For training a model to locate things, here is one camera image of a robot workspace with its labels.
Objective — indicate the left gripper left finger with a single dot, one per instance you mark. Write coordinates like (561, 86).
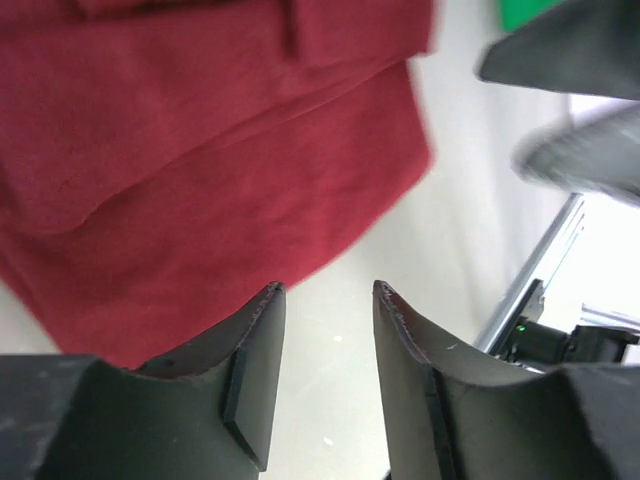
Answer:
(203, 410)

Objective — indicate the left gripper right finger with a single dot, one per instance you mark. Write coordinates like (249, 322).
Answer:
(452, 411)

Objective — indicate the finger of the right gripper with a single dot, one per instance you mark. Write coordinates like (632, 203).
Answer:
(576, 47)
(600, 156)

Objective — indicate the dark maroon t-shirt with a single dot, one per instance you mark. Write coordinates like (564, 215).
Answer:
(162, 161)

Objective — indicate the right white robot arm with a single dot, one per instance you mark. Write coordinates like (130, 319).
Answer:
(588, 48)

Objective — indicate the green plastic bin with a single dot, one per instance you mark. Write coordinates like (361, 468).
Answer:
(515, 13)

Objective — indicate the aluminium front rail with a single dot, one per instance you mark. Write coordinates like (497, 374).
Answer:
(576, 299)

